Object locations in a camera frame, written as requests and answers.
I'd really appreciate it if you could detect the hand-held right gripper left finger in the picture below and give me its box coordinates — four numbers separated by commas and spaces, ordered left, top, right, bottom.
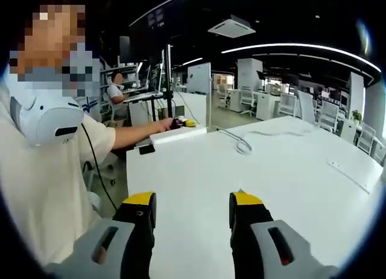
44, 191, 157, 279

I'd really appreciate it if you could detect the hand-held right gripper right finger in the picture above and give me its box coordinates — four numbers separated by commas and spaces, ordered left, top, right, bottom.
229, 188, 340, 279

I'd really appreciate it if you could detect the white power strip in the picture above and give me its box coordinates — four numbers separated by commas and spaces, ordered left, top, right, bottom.
150, 126, 208, 146

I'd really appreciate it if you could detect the white power strip cable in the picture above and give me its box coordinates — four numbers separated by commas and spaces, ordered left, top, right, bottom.
217, 128, 320, 155

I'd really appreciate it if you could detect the short ceiling light strip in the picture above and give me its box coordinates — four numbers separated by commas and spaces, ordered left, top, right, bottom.
182, 57, 204, 67

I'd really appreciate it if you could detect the person's left hand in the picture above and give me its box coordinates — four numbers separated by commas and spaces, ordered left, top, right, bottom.
159, 120, 174, 135

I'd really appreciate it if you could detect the white partition board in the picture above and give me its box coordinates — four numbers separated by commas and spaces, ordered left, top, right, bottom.
186, 62, 212, 94

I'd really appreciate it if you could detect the white table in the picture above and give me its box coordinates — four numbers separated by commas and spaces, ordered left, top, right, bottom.
125, 115, 385, 279

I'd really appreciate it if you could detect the white swivel chair base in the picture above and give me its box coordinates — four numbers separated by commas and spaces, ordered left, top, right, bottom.
82, 160, 119, 190

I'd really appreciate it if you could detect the row of white office desks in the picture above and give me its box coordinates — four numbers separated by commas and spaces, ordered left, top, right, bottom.
210, 85, 378, 147

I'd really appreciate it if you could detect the white metal shelf rack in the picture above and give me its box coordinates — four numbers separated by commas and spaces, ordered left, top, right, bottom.
98, 62, 143, 123

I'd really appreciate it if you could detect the dark desk monitor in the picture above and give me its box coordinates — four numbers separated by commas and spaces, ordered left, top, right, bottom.
118, 35, 135, 65

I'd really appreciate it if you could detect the person in beige shirt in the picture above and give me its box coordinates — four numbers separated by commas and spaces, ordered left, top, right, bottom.
0, 82, 127, 269

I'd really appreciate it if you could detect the white ceiling air conditioner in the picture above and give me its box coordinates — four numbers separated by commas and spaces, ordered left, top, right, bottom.
207, 14, 257, 39

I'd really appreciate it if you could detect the black hanging display screen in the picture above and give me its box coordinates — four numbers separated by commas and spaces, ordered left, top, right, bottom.
128, 2, 170, 31

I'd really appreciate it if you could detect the white slanted panel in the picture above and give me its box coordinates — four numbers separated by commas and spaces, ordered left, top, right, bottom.
296, 89, 318, 123

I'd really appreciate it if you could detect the white VR headset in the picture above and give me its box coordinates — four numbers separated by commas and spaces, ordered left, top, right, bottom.
10, 91, 84, 147

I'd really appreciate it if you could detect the black chest device cable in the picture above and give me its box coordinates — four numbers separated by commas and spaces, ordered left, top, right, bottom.
79, 123, 119, 211

